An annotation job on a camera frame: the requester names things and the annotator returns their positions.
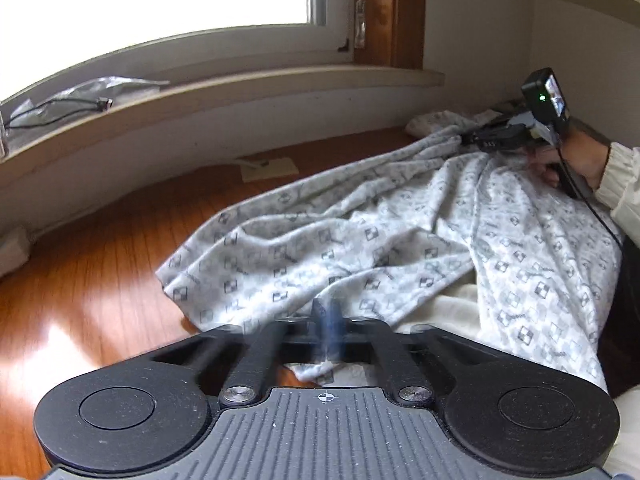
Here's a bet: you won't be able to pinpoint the person's right hand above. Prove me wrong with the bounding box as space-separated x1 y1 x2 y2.
529 119 614 190

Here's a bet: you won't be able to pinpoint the beige window sill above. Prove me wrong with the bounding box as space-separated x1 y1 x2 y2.
0 64 447 162

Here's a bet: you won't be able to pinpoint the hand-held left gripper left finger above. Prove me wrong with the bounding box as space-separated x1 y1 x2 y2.
150 300 331 409

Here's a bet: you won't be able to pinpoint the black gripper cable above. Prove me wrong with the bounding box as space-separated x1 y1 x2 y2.
559 157 627 253

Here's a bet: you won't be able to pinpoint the clear plastic bag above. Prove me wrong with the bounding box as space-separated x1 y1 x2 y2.
0 76 172 137

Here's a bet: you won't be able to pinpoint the black charging cable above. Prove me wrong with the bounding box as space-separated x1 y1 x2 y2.
7 97 114 129

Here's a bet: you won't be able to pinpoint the wooden window frame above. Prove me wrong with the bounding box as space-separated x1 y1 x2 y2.
350 0 427 70

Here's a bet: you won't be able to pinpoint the grey patterned hooded robe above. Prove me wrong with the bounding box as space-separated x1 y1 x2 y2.
154 109 625 395

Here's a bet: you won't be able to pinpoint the person's right forearm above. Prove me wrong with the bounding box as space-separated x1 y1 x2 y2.
594 142 640 242

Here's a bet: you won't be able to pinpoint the beige outlet plate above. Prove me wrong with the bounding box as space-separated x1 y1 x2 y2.
239 156 299 184

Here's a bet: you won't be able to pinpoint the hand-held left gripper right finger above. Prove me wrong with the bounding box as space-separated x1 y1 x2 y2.
328 300 502 407

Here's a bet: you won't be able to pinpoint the window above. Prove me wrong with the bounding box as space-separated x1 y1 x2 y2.
0 0 362 103

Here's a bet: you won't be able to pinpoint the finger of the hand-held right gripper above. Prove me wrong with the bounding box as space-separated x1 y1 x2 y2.
459 126 522 152

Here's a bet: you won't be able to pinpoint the white cloth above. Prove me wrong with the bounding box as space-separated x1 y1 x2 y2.
400 284 483 333

